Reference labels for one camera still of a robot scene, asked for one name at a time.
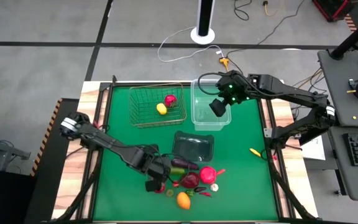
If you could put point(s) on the yellow lemon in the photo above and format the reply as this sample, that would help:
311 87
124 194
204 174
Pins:
161 109

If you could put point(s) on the black table frame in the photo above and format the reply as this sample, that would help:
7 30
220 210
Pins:
104 86

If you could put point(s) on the white paper sheet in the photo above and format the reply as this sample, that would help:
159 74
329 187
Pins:
314 151

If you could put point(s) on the dark red onion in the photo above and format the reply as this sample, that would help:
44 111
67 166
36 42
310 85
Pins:
190 180

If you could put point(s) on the pink dragon fruit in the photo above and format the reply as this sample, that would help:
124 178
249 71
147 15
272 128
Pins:
208 175

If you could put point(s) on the white garlic bulb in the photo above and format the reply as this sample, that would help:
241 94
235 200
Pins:
214 187

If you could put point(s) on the small red chili pepper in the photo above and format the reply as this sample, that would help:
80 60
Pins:
206 194

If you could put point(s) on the small purple eggplant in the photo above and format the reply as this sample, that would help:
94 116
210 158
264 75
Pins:
200 189

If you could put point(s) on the red framed black case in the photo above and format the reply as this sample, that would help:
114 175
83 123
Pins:
334 7

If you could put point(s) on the small red radish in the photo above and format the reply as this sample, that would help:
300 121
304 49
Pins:
176 184

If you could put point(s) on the clear plastic container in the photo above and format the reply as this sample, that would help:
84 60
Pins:
210 124

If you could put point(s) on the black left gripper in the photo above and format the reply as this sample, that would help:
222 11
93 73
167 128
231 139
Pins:
158 168

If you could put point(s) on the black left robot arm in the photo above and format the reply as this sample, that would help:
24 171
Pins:
117 151

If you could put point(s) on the orange mango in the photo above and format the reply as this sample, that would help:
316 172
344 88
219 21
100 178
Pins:
183 201

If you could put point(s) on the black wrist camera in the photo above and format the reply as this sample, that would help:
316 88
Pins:
217 108
152 185

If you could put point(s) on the large purple eggplant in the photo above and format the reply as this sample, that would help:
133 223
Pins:
185 163

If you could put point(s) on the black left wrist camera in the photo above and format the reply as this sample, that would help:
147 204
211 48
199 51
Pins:
152 185

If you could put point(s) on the green cucumber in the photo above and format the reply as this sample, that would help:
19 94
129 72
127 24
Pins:
179 170

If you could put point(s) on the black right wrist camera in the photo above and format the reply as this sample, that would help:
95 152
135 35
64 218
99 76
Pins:
217 108

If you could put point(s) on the small green pepper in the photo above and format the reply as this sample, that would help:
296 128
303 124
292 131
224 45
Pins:
190 193

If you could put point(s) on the yellow power plug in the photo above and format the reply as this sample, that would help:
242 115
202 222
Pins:
224 61

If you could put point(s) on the white black pole stand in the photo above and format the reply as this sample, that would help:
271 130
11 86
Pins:
205 15

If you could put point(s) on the yellow chili pepper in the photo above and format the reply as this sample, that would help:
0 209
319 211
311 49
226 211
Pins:
255 152

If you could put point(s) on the grey side desk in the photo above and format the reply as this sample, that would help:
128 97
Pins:
337 93

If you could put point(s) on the orange red chili pepper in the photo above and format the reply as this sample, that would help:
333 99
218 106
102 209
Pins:
220 171

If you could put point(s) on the red bell pepper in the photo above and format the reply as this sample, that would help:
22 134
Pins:
162 189

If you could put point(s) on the small round olive pepper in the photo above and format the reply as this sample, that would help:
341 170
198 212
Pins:
170 193

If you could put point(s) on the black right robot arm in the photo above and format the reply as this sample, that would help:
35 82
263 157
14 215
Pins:
291 93

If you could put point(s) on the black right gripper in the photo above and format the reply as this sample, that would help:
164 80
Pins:
235 88

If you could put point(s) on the green table mat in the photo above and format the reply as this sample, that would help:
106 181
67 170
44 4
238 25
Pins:
129 199

